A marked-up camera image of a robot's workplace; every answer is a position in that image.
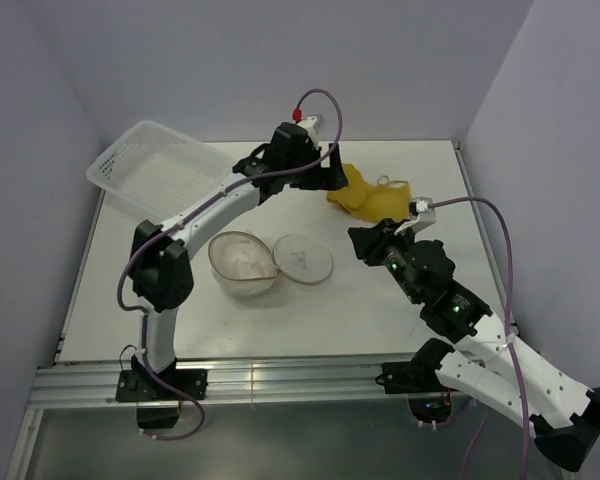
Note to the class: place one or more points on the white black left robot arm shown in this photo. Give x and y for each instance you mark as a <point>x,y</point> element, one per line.
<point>159,267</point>

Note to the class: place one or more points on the white bra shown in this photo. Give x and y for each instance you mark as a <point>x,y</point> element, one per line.
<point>243,261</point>

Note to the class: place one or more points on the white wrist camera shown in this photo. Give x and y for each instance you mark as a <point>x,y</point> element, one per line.
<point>421,216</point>
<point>311,123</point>

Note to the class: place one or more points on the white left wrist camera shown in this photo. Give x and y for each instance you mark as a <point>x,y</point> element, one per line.
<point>311,123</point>

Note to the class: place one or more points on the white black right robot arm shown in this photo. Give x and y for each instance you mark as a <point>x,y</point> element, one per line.
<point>472,353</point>

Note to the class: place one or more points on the white plastic mesh basket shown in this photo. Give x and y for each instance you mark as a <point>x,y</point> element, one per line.
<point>158,170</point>

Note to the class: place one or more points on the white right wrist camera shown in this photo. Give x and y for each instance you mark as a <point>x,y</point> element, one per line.
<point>421,216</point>

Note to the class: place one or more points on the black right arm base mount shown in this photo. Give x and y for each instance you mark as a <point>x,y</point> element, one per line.
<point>429,401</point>

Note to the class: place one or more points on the round mesh laundry bag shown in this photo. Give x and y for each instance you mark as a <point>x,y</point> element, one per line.
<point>295,257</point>

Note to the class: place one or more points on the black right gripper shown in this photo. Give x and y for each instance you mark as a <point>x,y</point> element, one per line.
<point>370,241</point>

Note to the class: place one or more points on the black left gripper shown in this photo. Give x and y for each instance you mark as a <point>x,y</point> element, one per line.
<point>324,178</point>

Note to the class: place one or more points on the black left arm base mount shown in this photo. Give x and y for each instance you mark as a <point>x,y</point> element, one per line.
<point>157,407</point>

